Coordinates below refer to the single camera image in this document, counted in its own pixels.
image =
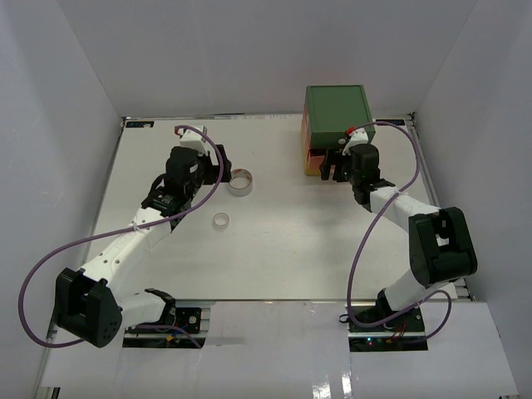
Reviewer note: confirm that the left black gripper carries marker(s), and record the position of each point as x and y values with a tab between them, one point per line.
213	169

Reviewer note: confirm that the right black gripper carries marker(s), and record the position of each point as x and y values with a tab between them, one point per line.
337	159

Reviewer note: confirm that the orange drawer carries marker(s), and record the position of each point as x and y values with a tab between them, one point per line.
316	157

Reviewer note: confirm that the green drawer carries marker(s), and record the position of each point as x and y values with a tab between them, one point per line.
328	140

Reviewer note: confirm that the large tape roll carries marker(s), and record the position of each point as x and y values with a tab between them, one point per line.
240	183

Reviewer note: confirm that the small clear tape roll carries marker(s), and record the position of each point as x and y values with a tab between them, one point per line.
221	221

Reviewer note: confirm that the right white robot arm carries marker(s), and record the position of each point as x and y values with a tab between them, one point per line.
440	249

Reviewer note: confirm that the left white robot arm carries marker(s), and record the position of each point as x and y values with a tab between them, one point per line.
87	301

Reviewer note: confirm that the green drawer cabinet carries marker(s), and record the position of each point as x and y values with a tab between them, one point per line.
331	109

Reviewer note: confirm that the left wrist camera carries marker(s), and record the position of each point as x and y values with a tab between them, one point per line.
191	139

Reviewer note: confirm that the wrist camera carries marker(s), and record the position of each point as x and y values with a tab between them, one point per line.
356	136
191	139

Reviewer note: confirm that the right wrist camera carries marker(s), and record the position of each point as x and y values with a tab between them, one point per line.
356	136

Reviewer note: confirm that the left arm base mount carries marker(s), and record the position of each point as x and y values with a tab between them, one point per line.
183	329

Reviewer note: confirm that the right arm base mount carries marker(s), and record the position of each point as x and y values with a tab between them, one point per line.
403	334

